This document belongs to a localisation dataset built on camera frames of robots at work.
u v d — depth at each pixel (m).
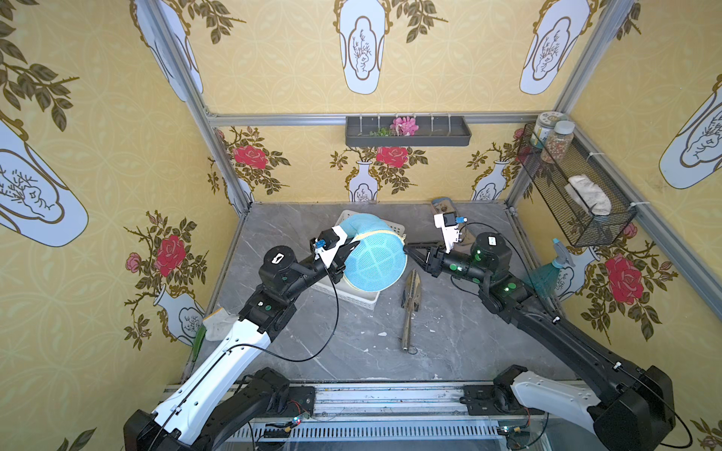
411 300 0.92
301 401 0.74
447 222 0.62
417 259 0.67
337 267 0.58
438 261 0.61
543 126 0.86
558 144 0.80
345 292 0.86
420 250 0.64
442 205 1.17
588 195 0.70
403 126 0.88
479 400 0.73
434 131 0.92
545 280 0.86
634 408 0.38
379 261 0.67
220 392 0.44
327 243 0.52
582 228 0.87
